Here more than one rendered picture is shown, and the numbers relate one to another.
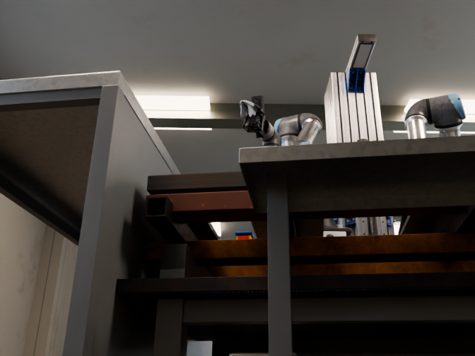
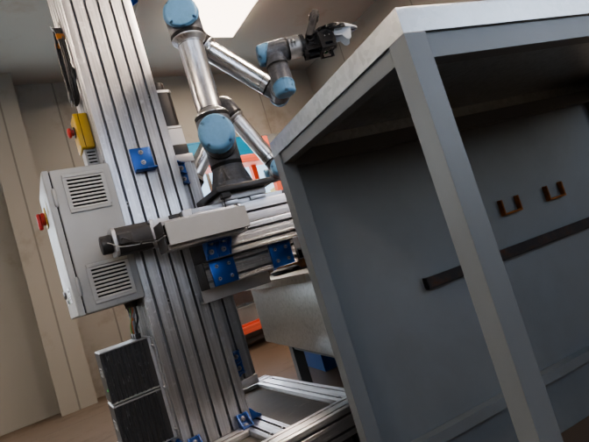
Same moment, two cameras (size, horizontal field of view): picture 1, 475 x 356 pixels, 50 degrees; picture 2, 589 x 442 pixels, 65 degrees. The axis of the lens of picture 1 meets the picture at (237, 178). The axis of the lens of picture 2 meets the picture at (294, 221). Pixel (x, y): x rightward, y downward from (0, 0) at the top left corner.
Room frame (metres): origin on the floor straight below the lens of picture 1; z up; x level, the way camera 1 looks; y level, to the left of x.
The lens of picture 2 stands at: (2.92, 1.11, 0.75)
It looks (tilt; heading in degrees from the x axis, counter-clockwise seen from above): 4 degrees up; 238
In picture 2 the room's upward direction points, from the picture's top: 17 degrees counter-clockwise
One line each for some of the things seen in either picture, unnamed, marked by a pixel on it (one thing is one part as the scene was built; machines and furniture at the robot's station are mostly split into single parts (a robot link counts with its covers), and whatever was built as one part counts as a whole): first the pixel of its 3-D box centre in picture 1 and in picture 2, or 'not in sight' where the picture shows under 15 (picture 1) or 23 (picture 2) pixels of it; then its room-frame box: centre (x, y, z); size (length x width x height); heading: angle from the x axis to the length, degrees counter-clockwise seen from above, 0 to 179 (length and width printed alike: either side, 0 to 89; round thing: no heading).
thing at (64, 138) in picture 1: (102, 189); (534, 68); (1.69, 0.48, 1.03); 1.30 x 0.60 x 0.04; 171
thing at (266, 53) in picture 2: (271, 138); (273, 53); (2.03, -0.15, 1.43); 0.11 x 0.08 x 0.09; 154
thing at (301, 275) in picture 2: not in sight; (273, 280); (1.91, -0.88, 0.66); 1.30 x 0.20 x 0.03; 81
